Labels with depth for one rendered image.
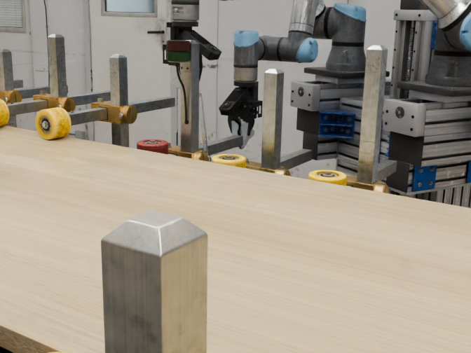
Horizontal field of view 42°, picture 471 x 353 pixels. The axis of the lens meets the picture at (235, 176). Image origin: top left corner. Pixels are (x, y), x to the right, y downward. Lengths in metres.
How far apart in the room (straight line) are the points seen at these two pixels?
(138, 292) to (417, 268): 0.65
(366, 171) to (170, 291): 1.15
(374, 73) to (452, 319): 0.72
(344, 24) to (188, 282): 2.02
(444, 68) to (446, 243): 0.98
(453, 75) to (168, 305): 1.69
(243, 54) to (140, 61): 3.28
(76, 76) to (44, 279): 4.84
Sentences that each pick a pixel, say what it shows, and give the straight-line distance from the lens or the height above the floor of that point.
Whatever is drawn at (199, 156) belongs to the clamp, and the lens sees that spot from 1.62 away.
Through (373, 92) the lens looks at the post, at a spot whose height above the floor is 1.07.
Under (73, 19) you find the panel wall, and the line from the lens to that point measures 5.59.
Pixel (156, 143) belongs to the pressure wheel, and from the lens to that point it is 1.57.
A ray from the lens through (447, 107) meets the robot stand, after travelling 1.88.
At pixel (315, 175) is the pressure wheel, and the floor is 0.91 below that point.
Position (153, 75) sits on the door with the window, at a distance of 5.06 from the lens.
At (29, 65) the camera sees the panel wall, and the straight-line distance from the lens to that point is 6.05.
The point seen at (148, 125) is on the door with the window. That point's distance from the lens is 5.15.
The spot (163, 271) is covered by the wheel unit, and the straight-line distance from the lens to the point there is 0.27.
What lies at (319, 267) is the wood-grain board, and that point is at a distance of 0.85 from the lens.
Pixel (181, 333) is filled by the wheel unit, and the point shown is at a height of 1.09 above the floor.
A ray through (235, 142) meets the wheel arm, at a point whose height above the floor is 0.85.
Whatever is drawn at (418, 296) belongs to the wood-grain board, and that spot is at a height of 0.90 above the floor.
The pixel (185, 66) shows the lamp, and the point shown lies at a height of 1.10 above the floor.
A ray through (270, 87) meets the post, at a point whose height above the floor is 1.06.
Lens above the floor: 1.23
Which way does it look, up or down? 15 degrees down
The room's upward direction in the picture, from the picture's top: 1 degrees clockwise
